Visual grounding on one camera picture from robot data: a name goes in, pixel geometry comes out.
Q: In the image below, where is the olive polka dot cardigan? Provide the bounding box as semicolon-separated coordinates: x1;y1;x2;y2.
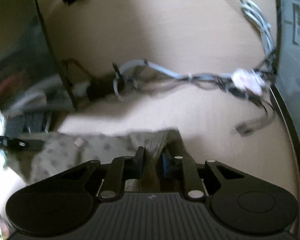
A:
0;129;189;192

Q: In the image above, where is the black monitor on right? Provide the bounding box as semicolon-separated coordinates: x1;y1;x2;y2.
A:
271;0;300;240

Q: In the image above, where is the black monitor on left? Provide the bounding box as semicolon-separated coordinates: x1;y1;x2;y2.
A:
0;0;77;135

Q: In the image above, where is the black monitor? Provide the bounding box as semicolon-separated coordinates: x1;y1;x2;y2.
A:
271;0;300;240
0;0;77;135

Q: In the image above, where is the grey and black cable bundle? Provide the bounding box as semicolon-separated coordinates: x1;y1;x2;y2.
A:
62;0;278;136

